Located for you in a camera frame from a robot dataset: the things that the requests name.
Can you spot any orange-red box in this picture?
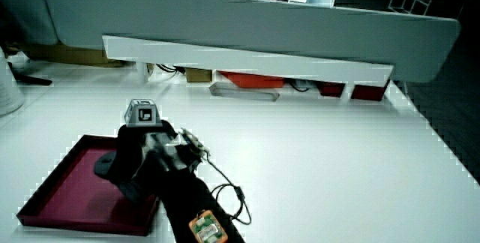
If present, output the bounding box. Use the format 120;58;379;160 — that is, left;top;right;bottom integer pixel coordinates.
218;70;286;89

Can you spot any person's right forearm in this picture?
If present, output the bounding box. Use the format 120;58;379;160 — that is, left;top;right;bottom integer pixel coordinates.
159;173;247;243

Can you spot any clear plastic tray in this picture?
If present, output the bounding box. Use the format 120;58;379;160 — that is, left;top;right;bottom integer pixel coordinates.
208;81;281;103

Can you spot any small dark red box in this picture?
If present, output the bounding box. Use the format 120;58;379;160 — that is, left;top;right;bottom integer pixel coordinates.
317;81;346;98

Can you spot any large dark red box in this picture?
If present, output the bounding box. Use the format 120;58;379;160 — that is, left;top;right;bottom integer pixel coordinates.
350;79;391;102

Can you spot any brown cardboard box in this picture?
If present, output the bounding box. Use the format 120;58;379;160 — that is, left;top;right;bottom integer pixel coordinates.
22;42;127;68

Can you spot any person's right hand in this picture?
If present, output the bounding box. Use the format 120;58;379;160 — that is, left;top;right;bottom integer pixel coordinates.
108;99;211;203

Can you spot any black glove cable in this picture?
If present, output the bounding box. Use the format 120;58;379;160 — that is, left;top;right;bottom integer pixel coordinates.
204;156;252;226

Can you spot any short grey desk divider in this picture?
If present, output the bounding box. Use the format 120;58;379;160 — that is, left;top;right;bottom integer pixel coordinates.
0;0;59;47

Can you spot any white desk shelf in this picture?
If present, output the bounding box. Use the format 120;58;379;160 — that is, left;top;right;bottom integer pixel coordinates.
102;34;395;104

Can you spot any black mouse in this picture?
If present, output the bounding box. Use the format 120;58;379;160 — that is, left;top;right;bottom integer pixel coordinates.
93;151;118;179

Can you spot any long grey desk divider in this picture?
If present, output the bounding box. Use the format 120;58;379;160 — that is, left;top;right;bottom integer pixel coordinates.
41;0;461;83

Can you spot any small brown box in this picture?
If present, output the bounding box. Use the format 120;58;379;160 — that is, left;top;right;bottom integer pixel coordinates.
185;67;214;84

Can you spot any orange sensor board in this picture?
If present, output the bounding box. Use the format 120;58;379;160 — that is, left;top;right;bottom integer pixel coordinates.
188;209;229;243

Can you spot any dark red square plate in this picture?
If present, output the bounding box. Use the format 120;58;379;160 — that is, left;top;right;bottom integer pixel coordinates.
16;134;161;237

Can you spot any white cylindrical container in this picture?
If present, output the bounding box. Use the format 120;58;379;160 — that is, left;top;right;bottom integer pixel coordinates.
0;46;26;117

